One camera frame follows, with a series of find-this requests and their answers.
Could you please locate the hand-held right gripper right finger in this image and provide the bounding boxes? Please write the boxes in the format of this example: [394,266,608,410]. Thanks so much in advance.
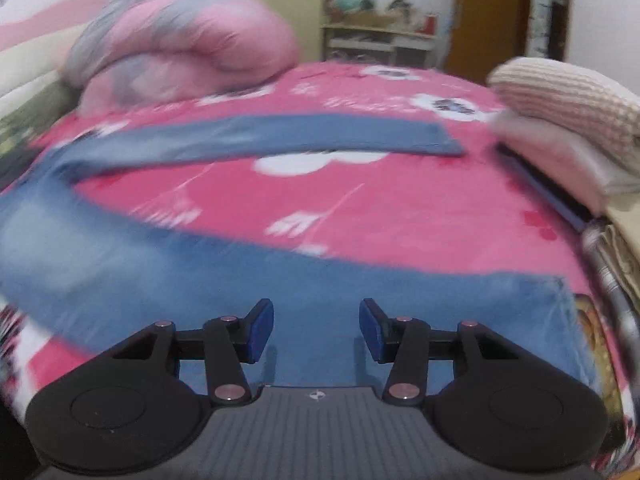
[359,298,518,405]

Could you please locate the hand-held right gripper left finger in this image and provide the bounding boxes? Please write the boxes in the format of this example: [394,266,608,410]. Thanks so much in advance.
[112,298,275,405]

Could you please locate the blue denim jeans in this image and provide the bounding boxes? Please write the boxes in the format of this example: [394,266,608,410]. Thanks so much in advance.
[0,114,598,396]

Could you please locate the pink floral bed blanket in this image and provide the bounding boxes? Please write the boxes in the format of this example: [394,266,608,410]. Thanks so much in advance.
[0,60,631,461]

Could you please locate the dark navy folded garment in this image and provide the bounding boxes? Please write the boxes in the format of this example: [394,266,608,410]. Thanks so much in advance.
[495,142,596,233]

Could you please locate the beige folded cloth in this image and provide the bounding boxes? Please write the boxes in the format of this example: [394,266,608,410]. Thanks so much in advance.
[580,205,640,341]

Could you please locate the light pink folded garment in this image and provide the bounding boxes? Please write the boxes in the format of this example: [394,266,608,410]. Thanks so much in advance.
[492,110,640,216]

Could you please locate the white desk with shelves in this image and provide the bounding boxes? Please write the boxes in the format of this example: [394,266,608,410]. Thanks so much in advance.
[320,22,438,68]

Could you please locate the pink grey floral duvet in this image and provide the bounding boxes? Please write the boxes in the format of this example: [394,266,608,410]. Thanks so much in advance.
[60,0,301,113]

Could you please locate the cardboard box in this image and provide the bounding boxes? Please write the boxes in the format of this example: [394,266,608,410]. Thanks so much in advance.
[345,10,401,28]

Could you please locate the green leaf patterned pillow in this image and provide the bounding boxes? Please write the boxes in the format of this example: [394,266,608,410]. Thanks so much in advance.
[0,85,66,161]

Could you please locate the pale yellow wardrobe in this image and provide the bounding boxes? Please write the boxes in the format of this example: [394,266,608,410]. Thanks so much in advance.
[185,0,328,63]

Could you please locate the brown wooden door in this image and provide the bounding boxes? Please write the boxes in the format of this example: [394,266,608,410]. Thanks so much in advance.
[445,0,531,86]

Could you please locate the pink white padded headboard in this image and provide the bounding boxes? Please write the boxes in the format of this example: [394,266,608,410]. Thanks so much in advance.
[0,0,106,111]

